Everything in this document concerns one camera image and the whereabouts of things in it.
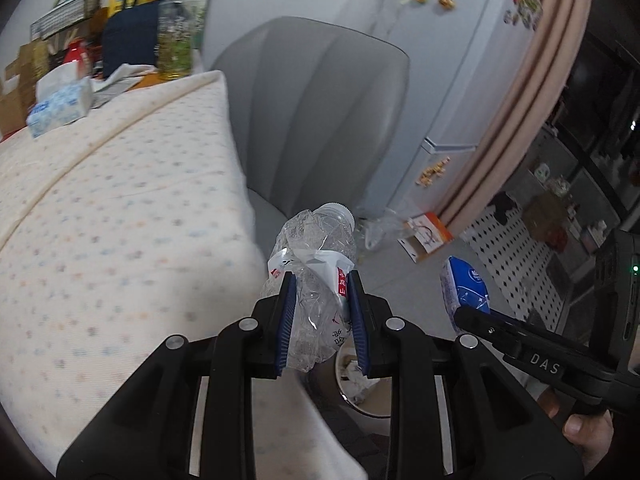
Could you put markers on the cluster of colourful magnets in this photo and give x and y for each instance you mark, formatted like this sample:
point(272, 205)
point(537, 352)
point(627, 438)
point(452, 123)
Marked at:
point(522, 2)

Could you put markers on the blue patterned tissue pack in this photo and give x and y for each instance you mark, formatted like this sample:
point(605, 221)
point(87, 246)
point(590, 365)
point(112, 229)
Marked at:
point(60, 105)

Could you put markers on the cluster of small yellow magnets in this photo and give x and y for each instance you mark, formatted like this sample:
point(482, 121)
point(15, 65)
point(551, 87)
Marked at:
point(432, 172)

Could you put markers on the grey chair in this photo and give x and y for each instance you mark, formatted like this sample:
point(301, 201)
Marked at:
point(310, 110)

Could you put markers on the person's right hand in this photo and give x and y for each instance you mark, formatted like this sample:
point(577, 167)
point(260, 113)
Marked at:
point(587, 435)

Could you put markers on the open cardboard box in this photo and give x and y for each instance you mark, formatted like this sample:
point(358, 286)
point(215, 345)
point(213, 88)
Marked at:
point(20, 85)

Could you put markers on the white fridge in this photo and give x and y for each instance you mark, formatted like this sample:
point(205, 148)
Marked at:
point(450, 70)

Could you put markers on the white trash bin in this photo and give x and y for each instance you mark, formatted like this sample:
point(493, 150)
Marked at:
point(360, 390)

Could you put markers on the blue and white packet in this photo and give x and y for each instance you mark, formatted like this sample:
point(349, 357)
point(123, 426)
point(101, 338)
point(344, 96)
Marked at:
point(465, 280)

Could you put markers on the red round container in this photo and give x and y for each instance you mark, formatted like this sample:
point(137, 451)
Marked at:
point(75, 57)

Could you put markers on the loose white tissue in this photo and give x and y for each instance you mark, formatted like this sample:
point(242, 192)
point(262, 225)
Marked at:
point(125, 80)

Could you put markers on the navy tote bag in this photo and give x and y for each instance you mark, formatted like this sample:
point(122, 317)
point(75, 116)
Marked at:
point(130, 40)

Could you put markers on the crushed clear plastic bottle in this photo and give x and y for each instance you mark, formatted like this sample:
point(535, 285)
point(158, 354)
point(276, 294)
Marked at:
point(320, 260)

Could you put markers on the dark storage shelf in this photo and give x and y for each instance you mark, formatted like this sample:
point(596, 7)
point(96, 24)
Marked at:
point(575, 185)

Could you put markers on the white pegboard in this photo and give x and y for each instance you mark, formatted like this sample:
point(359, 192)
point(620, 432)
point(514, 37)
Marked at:
point(510, 250)

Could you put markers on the yellow fridge magnet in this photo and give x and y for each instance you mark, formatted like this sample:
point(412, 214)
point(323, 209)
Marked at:
point(446, 0)

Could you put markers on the pink curtain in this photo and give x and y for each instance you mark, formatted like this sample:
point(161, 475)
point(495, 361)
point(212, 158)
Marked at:
point(525, 110)

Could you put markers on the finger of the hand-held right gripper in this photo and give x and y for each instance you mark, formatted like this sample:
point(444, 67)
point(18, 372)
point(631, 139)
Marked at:
point(480, 322)

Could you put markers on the cooking oil bottle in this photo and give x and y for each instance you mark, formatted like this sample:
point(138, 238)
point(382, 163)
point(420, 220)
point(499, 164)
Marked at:
point(175, 45)

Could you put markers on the cardboard piece with orange edge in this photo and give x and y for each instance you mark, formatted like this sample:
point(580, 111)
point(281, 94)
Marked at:
point(430, 232)

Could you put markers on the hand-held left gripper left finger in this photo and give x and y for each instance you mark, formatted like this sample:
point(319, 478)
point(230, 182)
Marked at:
point(285, 325)

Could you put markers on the floral cream tablecloth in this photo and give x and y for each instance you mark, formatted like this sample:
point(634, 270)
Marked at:
point(125, 210)

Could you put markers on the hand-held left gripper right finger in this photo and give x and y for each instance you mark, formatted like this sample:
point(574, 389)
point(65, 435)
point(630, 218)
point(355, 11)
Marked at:
point(357, 325)

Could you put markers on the clear plastic bag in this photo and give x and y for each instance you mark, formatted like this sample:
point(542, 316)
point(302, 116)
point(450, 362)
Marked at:
point(380, 230)

